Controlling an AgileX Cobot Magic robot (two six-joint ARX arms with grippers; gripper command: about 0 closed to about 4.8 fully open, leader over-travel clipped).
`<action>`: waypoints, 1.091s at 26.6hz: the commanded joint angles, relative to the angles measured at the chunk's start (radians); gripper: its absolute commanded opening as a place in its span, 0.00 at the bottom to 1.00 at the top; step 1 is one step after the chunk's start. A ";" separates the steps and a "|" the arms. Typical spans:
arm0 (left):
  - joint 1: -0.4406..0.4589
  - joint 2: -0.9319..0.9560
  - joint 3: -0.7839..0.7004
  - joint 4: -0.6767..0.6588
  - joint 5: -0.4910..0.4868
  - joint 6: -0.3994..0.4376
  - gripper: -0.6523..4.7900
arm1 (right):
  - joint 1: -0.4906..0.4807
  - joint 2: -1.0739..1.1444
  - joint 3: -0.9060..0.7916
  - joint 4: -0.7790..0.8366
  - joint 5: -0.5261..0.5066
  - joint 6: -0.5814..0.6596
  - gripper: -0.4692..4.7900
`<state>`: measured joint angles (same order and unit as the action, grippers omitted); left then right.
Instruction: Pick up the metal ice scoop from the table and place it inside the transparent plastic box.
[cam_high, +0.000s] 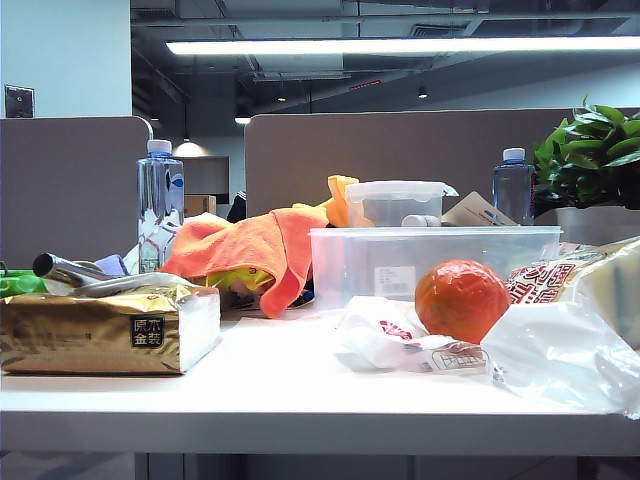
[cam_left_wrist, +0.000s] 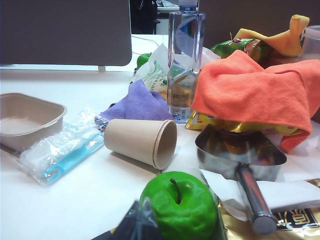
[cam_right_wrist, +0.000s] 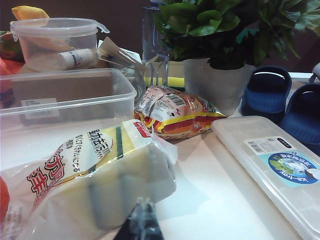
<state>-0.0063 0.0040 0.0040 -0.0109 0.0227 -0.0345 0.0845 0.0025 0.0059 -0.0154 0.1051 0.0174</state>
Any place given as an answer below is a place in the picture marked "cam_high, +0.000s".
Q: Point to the white pendant lamp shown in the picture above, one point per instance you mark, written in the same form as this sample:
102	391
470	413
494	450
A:
186	149

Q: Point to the kraft cardboard box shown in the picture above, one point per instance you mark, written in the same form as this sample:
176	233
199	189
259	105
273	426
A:
475	212

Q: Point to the large transparent plastic box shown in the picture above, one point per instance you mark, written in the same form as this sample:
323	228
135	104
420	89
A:
350	265

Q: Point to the brown desk divider panel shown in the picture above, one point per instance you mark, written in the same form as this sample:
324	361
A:
400	150
65	190

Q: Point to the short clear water bottle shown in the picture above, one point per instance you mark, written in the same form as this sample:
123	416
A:
513	192

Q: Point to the clear plastic bag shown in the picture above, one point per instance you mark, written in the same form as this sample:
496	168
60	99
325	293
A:
550	350

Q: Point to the packaged yellow sponges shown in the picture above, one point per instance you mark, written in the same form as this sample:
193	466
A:
600	280

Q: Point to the yellow cloth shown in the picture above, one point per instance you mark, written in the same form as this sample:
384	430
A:
340	200

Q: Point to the tall clear water bottle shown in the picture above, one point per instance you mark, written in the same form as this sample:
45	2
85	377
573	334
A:
160	200

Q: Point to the distant cardboard carton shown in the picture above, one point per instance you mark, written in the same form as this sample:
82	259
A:
200	205

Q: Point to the white plant pot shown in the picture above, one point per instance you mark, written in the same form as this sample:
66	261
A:
595	225

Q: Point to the wall switch plate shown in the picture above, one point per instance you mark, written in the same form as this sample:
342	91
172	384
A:
19	101

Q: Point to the purple cloth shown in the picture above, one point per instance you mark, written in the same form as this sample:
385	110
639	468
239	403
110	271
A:
112	265

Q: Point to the gold tissue pack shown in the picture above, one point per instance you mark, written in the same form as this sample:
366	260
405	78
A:
75	330

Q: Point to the orange tangerine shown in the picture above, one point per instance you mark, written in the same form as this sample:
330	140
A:
462	302

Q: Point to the orange microfiber cloth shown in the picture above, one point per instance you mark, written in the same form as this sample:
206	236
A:
240	245

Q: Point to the green leafy plant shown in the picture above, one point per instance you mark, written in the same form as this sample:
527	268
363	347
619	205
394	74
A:
590	160

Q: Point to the small clear lidded container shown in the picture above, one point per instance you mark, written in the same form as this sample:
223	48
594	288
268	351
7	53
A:
395	202

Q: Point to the green yellow snack bag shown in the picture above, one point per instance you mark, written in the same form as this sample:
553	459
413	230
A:
240	280

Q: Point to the small white bottle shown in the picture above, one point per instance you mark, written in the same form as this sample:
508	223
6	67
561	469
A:
421	220

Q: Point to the long ceiling light strip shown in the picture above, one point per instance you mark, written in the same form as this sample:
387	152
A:
400	45

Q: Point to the plastic bag with red label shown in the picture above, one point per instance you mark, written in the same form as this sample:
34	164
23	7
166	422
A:
370	340

